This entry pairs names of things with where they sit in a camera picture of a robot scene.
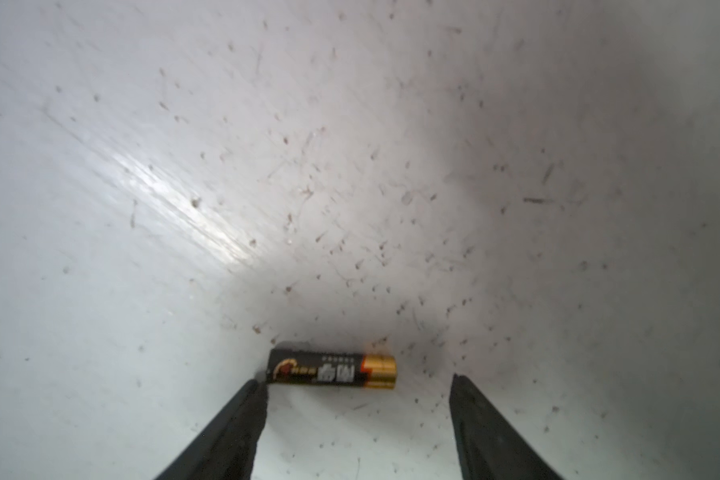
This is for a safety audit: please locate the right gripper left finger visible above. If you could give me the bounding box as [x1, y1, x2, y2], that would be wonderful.
[157, 379, 268, 480]

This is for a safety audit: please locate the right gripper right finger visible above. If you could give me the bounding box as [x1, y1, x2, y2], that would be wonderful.
[449, 375, 561, 480]

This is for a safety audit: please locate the black gold AA battery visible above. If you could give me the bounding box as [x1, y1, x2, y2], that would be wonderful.
[265, 349, 398, 389]

